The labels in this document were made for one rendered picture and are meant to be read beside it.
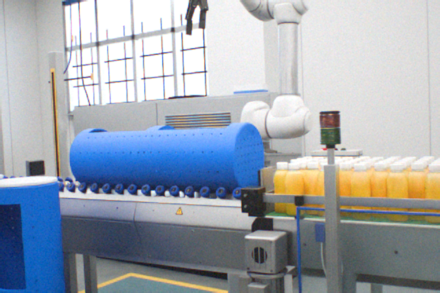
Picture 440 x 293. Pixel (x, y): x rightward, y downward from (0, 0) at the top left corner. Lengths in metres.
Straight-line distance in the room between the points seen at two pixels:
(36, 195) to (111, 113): 2.66
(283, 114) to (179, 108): 1.71
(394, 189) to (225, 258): 0.75
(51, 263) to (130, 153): 0.55
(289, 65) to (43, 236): 1.42
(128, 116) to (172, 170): 2.47
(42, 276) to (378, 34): 3.54
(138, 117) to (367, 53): 2.09
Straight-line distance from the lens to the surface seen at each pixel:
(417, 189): 1.74
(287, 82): 2.62
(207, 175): 2.02
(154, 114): 4.33
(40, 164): 2.86
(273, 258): 1.69
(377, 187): 1.77
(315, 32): 4.97
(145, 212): 2.22
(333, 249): 1.59
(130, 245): 2.35
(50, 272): 2.19
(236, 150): 1.96
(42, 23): 7.67
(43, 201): 2.13
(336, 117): 1.53
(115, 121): 4.66
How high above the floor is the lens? 1.24
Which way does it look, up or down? 3 degrees down
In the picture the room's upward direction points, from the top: 2 degrees counter-clockwise
